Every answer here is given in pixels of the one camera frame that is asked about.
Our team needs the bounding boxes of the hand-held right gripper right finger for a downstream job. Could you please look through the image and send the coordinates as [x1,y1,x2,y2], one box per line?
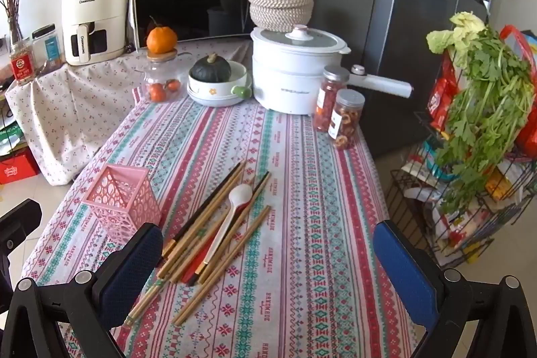
[373,219,537,358]

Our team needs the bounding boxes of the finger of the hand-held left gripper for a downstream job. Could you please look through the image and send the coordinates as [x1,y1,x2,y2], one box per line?
[0,199,43,292]

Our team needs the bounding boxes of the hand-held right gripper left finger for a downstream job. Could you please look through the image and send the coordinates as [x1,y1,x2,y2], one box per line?
[0,221,164,358]

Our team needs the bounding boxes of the red plastic spoon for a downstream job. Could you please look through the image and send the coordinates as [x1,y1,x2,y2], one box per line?
[180,199,252,287]

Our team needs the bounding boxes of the pink perforated utensil holder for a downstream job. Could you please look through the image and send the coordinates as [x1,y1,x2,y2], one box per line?
[81,164,162,243]

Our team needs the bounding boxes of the pile of mixed chopsticks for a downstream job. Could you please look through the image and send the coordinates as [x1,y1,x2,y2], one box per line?
[121,161,273,328]

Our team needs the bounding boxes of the white ceramic spoon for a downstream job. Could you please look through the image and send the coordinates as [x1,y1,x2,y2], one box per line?
[204,184,254,266]

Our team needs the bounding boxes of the red cardboard box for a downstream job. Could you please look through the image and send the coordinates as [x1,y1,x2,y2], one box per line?
[0,152,40,186]

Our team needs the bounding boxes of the blue snack packet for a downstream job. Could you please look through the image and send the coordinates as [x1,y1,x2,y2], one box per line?
[422,140,458,183]

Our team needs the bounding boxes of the striped patterned tablecloth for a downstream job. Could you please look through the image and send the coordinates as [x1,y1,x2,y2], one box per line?
[21,85,420,358]

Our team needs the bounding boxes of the small floral cabinet cloth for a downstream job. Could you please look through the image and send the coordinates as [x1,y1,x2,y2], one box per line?
[4,37,252,187]

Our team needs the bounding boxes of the dried fruit slices jar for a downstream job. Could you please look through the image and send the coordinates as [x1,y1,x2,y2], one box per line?
[328,89,365,151]

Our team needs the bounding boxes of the red label glass jar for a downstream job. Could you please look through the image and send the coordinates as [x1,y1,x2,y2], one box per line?
[9,39,36,86]

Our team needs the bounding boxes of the red snack packet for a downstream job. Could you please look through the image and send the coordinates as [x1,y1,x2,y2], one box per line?
[428,52,460,132]

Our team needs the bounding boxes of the red dried fruit jar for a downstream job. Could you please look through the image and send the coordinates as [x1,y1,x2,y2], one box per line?
[315,65,350,132]

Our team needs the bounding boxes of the black lid plastic container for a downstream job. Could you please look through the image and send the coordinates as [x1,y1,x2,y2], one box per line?
[31,23,63,73]

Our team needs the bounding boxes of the red shopping bag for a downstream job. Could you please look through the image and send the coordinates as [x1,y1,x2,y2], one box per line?
[499,24,537,157]

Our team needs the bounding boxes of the dark leafy greens bunch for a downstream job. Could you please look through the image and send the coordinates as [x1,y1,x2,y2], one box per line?
[436,27,535,216]

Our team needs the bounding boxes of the white plate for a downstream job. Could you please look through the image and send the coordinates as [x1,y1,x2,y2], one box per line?
[187,83,253,108]

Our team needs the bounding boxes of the white flower print bowl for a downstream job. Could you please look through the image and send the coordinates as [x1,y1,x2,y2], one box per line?
[187,61,252,99]

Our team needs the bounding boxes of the clear box with tomatoes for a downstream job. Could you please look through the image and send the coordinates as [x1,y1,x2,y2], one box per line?
[143,48,183,104]

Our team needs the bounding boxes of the white electric cooking pot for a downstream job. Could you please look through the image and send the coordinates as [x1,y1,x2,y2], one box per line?
[250,43,414,115]

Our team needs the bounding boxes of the dark green kabocha squash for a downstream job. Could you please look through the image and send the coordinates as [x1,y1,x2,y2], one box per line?
[190,53,233,84]

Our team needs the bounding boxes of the cream air fryer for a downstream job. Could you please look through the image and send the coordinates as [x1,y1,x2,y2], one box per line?
[61,0,130,66]

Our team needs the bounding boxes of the large orange with stem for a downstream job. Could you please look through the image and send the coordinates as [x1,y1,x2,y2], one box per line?
[146,17,179,52]

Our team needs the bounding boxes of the pale green cabbage leaves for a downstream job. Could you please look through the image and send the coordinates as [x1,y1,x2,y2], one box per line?
[426,11,487,57]

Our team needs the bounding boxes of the white pot lid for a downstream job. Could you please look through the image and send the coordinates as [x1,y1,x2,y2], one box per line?
[250,24,349,57]

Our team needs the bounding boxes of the grey refrigerator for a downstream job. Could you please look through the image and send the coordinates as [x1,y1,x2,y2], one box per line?
[285,0,500,159]

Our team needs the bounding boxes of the black door microwave oven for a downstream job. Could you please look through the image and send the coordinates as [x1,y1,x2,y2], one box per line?
[128,0,290,50]

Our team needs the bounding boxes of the woven lidded basket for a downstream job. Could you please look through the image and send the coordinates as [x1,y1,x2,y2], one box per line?
[247,0,314,32]

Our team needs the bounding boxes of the black wire storage rack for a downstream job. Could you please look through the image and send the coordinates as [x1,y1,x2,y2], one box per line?
[384,106,537,270]

